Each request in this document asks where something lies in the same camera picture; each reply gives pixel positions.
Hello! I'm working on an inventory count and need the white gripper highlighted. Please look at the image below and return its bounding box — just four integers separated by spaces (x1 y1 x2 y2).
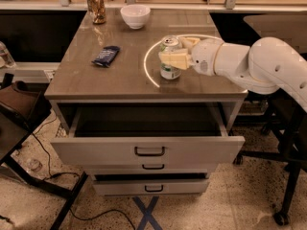
158 37 224 76

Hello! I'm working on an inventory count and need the green white 7up can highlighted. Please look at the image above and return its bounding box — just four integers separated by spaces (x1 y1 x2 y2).
159 35 182 80

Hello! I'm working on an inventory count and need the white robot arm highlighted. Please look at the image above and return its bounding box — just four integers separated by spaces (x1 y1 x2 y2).
158 37 307 111

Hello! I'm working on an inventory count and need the white ceramic bowl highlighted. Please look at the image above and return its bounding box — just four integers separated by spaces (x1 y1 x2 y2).
120 4 151 30

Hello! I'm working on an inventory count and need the dark blue snack packet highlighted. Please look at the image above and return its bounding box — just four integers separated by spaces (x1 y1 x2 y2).
93 46 120 68

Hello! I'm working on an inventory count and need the grey drawer cabinet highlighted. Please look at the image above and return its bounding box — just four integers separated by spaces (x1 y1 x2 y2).
44 8 249 197

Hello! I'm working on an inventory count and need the open top drawer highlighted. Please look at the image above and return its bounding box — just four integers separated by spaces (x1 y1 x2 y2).
52 103 245 167

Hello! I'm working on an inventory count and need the bottom drawer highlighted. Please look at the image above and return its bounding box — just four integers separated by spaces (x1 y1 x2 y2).
93 173 209 196

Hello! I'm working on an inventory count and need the middle drawer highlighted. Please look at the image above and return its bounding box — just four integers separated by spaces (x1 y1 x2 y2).
83 163 217 175

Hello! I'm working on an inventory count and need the brown bag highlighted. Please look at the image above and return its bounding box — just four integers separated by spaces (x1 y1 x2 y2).
0 81 51 130

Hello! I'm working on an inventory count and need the blue tape cross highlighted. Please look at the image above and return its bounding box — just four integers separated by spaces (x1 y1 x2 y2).
133 196 163 230

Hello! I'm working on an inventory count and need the clear plastic bottle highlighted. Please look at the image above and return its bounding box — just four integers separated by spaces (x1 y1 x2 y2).
0 41 16 68

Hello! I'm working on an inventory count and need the black floor cable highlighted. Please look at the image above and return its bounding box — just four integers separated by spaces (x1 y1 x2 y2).
31 113 136 230

